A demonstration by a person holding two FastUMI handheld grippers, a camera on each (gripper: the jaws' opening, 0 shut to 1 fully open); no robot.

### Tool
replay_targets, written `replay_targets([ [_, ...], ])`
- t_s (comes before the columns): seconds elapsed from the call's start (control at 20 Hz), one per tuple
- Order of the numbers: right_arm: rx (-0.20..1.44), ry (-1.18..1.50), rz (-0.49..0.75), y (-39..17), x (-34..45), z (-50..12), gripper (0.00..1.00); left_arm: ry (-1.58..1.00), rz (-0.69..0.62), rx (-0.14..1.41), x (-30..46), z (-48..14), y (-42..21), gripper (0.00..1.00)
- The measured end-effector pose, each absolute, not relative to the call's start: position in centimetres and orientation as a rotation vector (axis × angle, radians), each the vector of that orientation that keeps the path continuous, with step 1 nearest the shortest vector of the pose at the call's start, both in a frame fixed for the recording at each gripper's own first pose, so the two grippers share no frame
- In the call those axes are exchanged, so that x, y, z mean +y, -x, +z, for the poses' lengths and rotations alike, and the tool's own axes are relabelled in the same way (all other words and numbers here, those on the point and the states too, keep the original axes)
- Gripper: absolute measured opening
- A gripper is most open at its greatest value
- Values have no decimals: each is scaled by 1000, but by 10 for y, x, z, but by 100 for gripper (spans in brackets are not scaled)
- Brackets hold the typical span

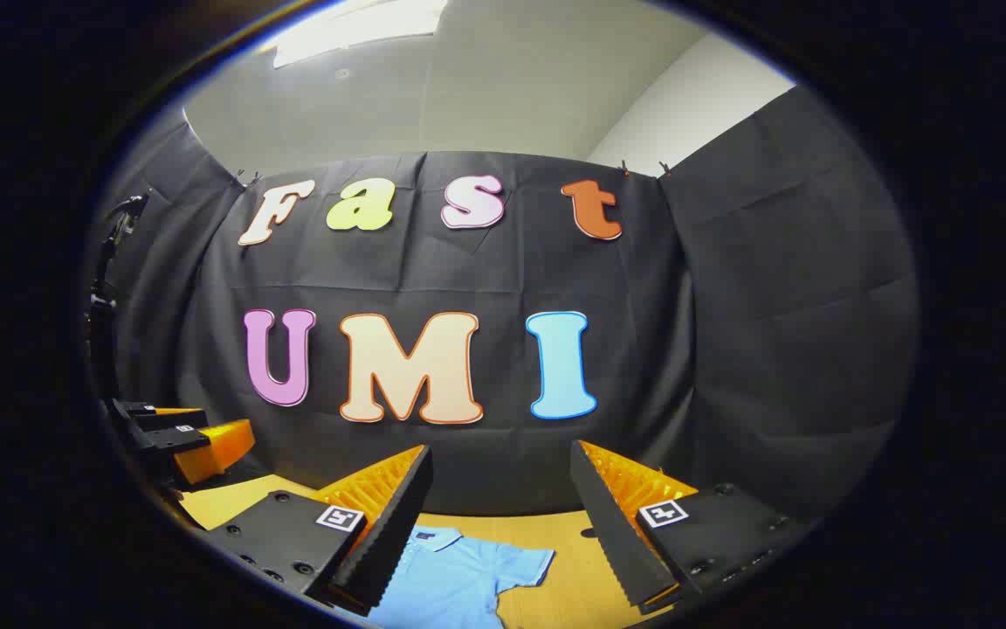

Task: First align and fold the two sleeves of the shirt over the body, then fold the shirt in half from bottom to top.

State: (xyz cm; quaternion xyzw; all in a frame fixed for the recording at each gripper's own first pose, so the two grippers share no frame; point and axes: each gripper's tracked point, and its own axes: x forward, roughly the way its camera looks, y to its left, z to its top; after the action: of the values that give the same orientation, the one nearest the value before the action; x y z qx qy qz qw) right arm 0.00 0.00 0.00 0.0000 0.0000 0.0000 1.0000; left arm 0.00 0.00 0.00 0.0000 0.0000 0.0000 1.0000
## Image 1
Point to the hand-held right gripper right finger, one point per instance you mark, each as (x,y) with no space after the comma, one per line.
(616,533)

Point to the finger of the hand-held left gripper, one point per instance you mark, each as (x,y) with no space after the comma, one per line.
(215,450)
(167,419)

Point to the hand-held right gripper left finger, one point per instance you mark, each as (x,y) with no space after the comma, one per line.
(394,533)

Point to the light blue T-shirt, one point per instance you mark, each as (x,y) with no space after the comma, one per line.
(451,577)

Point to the black stand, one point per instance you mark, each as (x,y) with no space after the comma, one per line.
(106,262)

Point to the black backdrop cloth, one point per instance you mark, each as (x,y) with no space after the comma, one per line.
(730,349)

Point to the ceiling light panel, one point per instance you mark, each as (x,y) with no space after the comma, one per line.
(354,26)

